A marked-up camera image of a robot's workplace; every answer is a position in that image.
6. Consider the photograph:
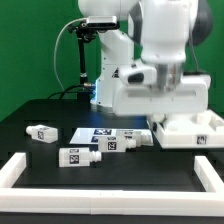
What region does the silver camera on stand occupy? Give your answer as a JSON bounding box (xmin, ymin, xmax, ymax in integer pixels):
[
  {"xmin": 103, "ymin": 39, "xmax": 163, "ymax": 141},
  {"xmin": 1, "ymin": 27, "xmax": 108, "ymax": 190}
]
[{"xmin": 86, "ymin": 16, "xmax": 118, "ymax": 30}]

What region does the black camera stand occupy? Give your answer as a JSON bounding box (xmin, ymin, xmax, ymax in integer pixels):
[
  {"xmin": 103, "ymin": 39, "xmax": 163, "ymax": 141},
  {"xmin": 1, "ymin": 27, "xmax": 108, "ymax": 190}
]
[{"xmin": 69, "ymin": 22, "xmax": 96, "ymax": 101}]

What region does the grey cable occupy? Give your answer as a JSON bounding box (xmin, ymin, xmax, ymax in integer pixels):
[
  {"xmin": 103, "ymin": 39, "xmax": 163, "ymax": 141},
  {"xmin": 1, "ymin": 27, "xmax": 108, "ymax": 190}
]
[{"xmin": 53, "ymin": 18, "xmax": 88, "ymax": 93}]

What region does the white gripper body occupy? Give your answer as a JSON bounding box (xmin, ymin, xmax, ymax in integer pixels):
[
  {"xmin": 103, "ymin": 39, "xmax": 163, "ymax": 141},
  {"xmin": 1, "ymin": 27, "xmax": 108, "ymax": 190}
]
[{"xmin": 112, "ymin": 75, "xmax": 211, "ymax": 116}]

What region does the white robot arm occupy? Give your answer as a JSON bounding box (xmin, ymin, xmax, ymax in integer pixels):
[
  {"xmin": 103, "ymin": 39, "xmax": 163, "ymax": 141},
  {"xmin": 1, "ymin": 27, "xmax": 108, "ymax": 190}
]
[{"xmin": 78, "ymin": 0, "xmax": 213, "ymax": 116}]

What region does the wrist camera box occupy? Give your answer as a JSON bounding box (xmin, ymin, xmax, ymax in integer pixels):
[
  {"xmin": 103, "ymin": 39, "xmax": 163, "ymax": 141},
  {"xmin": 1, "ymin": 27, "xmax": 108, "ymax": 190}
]
[{"xmin": 119, "ymin": 65, "xmax": 157, "ymax": 86}]

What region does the white U-shaped fence frame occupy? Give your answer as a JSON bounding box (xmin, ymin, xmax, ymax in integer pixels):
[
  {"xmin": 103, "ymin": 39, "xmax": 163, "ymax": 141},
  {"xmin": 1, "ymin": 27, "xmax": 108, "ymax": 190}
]
[{"xmin": 0, "ymin": 153, "xmax": 224, "ymax": 217}]

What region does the white tag sheet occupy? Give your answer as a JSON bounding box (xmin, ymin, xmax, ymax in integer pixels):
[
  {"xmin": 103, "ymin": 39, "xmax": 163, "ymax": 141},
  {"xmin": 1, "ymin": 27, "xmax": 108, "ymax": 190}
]
[{"xmin": 70, "ymin": 128, "xmax": 153, "ymax": 145}]

